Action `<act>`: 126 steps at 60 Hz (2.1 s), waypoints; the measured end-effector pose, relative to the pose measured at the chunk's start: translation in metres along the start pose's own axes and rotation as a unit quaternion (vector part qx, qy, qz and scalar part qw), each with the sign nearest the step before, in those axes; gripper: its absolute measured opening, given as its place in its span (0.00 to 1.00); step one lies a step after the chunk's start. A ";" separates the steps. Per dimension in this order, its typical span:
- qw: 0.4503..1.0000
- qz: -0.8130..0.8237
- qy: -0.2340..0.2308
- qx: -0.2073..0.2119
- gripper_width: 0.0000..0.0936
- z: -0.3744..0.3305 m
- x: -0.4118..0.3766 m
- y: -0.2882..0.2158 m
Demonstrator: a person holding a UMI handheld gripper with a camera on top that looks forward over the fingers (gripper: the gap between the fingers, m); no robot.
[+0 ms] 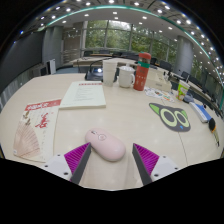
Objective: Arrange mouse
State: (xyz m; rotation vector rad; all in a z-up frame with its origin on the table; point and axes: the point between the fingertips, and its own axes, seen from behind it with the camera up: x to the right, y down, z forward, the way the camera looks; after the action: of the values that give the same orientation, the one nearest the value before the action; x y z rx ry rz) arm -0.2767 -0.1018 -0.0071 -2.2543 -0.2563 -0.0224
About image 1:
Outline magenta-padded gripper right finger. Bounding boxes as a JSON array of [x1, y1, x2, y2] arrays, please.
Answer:
[[131, 142, 181, 186]]

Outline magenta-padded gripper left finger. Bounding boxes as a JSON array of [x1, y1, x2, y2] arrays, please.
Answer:
[[42, 142, 92, 185]]

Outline pink computer mouse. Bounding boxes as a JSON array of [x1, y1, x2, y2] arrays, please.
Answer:
[[84, 127, 127, 163]]

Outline cat-face mouse pad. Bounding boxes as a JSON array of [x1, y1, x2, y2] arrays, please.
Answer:
[[148, 102, 192, 133]]

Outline red and white magazine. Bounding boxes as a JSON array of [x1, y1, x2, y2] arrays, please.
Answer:
[[12, 98, 62, 164]]

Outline white booklet with red title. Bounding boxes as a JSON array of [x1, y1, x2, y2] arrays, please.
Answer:
[[59, 80, 107, 110]]

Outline blue and white book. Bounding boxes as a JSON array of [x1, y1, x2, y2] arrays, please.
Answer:
[[188, 101, 213, 124]]

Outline black and yellow microphone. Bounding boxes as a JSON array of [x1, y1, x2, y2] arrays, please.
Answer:
[[208, 117, 221, 148]]

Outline green printed paper cup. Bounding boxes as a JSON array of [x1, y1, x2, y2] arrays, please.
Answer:
[[176, 79, 191, 102]]

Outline cream cardboard box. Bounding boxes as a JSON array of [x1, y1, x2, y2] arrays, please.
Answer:
[[145, 68, 173, 93]]

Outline white lidded mug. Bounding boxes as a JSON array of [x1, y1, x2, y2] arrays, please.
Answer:
[[117, 65, 136, 89]]

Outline black desk microphone unit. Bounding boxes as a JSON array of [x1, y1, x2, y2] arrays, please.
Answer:
[[84, 57, 114, 82]]

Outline red thermos bottle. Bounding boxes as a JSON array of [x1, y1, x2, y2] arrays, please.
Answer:
[[133, 51, 152, 92]]

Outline white paper cup stack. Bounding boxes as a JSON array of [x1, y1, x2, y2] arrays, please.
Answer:
[[102, 59, 118, 88]]

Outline black office chairs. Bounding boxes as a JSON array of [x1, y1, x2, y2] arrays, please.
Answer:
[[83, 49, 221, 98]]

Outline ceiling lights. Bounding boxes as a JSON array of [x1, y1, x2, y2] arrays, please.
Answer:
[[19, 0, 224, 84]]

